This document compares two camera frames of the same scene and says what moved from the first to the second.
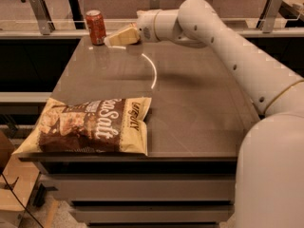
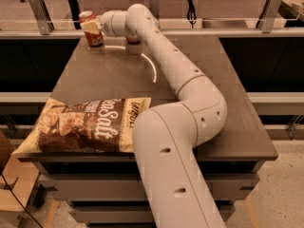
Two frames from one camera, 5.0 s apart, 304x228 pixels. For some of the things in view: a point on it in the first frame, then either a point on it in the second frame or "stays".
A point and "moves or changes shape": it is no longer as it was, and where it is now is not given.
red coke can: x=96 y=27 moves or changes shape
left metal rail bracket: x=42 y=14 stays
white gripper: x=144 y=26 to x=106 y=24
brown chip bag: x=109 y=124 stays
